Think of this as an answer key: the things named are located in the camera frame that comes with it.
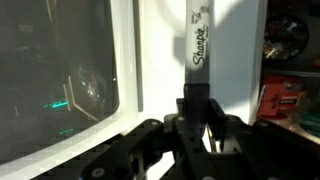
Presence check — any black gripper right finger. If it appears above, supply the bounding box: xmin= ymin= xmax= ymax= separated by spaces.
xmin=209 ymin=99 xmax=320 ymax=180

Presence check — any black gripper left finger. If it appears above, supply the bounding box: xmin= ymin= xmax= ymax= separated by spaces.
xmin=79 ymin=114 xmax=188 ymax=180

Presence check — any purple sharpie marker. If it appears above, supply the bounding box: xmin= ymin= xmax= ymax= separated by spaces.
xmin=184 ymin=0 xmax=210 ymax=135

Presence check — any red box in drawer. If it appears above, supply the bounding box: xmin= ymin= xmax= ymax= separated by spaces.
xmin=257 ymin=74 xmax=305 ymax=116

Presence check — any white microwave oven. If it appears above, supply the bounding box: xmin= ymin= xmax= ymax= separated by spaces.
xmin=0 ymin=0 xmax=137 ymax=180

